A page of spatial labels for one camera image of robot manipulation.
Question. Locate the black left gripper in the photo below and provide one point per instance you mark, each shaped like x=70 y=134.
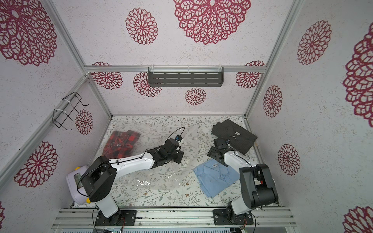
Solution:
x=180 y=153

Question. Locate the dark grey striped shirt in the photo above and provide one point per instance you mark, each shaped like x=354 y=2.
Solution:
x=240 y=138

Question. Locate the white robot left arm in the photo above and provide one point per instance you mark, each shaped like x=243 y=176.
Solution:
x=99 y=178

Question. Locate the black wire wall rack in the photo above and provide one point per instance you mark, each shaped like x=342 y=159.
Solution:
x=62 y=114

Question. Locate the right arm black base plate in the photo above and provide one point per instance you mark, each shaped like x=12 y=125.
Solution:
x=227 y=217

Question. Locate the lavender toaster with yellow knobs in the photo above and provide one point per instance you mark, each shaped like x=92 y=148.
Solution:
x=76 y=188

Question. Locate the grey slotted wall shelf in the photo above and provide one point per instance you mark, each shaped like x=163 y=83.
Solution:
x=186 y=77

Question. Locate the light blue shirt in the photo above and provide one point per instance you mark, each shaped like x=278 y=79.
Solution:
x=214 y=177

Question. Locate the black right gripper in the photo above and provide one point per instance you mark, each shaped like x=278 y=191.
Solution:
x=215 y=150

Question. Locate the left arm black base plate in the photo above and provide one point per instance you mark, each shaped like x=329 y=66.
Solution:
x=120 y=218

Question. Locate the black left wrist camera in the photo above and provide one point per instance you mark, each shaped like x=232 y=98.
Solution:
x=179 y=138

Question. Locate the red black plaid shirt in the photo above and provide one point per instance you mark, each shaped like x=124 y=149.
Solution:
x=120 y=144

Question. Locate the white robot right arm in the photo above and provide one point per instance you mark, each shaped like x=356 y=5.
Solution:
x=257 y=185

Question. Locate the clear plastic vacuum bag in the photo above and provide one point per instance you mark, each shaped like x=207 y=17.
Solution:
x=155 y=130

